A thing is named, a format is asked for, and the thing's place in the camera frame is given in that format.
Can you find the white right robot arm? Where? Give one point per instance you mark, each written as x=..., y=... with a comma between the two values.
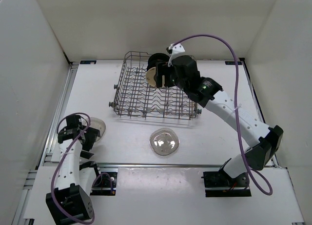
x=263, y=141

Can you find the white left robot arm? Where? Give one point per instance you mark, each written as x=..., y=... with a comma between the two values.
x=72, y=182

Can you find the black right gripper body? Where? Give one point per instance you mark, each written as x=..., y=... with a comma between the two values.
x=173, y=76

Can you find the cream plate with characters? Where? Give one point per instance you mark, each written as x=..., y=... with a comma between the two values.
x=150, y=77

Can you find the clear glass plate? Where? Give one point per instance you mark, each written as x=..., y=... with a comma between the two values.
x=97, y=126
x=164, y=141

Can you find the grey wire dish rack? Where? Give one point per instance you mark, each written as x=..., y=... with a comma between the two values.
x=134, y=97

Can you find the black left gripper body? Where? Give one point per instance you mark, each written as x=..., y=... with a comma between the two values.
x=90, y=137

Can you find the black plate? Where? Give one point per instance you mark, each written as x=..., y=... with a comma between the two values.
x=158, y=57
x=152, y=63

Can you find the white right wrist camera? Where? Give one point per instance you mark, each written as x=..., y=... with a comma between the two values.
x=175, y=51

